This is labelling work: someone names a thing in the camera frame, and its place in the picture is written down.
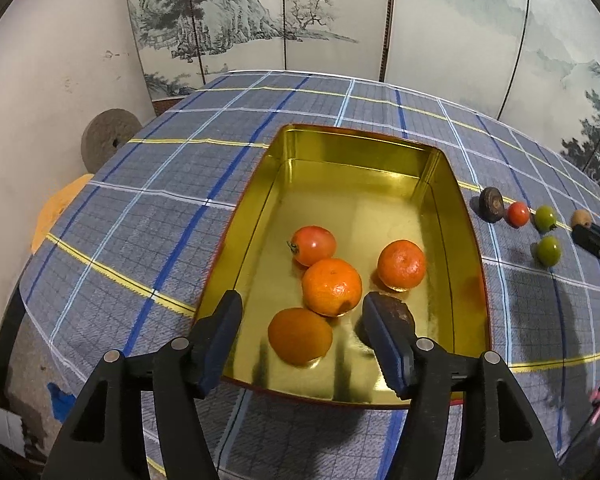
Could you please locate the dark brown passion fruit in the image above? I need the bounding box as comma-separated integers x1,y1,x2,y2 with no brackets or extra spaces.
362,292,416,347

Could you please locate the small orange mandarin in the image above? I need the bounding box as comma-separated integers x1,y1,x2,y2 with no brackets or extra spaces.
377,240,427,292

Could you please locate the large orange mandarin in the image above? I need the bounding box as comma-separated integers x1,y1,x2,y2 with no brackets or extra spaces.
301,258,363,318

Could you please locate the small brown longan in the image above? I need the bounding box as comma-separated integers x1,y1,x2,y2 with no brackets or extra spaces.
570,209,593,229

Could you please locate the green tomato near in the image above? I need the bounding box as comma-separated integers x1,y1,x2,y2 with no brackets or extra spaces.
535,235,562,268

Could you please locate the green tomato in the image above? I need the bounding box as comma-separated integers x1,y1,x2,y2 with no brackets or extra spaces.
533,205,558,233
535,235,562,268

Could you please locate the green tomato far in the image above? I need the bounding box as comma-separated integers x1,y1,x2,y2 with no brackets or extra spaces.
533,205,558,233

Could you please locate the small red tomato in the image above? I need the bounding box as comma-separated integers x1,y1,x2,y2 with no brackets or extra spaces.
507,202,530,229

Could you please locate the dark brown round fruit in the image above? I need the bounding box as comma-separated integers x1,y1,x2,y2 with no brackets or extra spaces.
478,186,505,223

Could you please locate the blue plaid tablecloth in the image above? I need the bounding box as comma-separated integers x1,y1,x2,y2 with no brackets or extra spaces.
19,70,600,479

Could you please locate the painted folding screen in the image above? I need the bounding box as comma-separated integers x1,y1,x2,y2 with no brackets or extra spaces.
128,0,600,187

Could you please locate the orange stool seat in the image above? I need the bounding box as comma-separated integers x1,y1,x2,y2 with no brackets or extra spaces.
30,174,94,255

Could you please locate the gold red tin box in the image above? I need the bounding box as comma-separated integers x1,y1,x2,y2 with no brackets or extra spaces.
198,125,491,408

